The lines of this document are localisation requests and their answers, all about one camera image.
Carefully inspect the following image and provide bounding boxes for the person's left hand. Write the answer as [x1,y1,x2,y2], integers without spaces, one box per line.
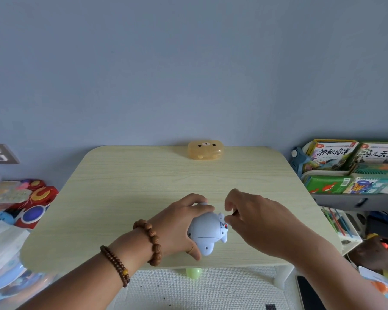
[148,194,215,260]

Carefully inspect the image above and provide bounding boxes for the person's right hand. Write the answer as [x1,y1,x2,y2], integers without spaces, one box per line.
[225,189,313,260]

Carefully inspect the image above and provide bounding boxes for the pale blue animal toy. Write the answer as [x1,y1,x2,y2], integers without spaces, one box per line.
[187,211,230,257]

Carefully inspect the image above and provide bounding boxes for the person's right forearm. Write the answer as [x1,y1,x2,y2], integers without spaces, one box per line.
[288,234,388,310]

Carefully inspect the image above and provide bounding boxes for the person's left forearm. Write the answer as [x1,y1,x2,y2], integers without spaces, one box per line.
[16,227,156,310]

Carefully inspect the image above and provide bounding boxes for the white textured floor mat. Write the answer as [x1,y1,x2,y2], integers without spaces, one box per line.
[106,266,311,310]

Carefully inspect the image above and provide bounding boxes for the orange bear-face plastic box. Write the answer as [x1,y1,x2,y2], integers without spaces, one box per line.
[188,139,225,161]

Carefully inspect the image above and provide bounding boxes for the white table leg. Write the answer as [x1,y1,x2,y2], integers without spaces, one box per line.
[273,265,295,290]

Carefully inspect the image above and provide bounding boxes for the blue toy with white wheel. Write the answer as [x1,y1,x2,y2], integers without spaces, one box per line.
[290,146,308,178]

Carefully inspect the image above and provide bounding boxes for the white book basket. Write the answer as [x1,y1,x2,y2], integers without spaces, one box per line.
[300,141,388,195]

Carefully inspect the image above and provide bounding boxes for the green dinosaur picture book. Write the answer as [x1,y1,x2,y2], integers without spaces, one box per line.
[305,175,353,194]

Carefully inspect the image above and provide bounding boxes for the white crate with coloured sticks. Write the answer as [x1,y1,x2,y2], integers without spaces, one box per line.
[319,206,363,256]

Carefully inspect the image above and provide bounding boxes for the black smartphone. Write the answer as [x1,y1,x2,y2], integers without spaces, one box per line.
[296,276,328,310]

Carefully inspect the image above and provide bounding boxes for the green ocean picture book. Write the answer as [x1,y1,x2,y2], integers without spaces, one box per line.
[310,139,360,172]

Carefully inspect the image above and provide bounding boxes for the grey shelf board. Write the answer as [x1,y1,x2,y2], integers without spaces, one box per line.
[310,192,388,211]

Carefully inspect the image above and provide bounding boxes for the blue cartoon picture book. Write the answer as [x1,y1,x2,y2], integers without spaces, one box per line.
[342,177,388,194]

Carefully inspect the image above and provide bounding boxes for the brown round toy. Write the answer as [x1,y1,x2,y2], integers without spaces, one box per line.
[352,235,388,275]

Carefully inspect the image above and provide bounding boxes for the green ribbed toy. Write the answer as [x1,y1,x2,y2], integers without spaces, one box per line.
[352,163,388,180]

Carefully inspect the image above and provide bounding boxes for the bird picture book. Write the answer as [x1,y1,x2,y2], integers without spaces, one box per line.
[355,142,388,166]

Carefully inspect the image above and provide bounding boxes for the colourful paper sheet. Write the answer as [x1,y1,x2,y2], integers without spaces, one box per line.
[358,266,388,310]

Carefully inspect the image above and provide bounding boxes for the pastel packaged toy set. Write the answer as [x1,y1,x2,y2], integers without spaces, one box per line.
[0,179,46,211]

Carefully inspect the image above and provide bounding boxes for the blue round plastic toy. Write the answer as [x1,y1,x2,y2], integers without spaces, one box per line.
[0,261,47,302]

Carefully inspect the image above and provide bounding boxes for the white plastic bag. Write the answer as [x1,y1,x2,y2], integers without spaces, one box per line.
[0,221,30,283]

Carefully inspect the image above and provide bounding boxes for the large wooden bead bracelet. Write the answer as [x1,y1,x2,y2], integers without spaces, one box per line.
[133,220,162,267]

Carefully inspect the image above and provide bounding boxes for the small dark bead bracelet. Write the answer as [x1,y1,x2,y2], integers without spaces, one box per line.
[100,245,130,288]

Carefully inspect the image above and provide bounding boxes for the grey wall socket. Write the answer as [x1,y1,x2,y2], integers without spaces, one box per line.
[0,144,20,165]

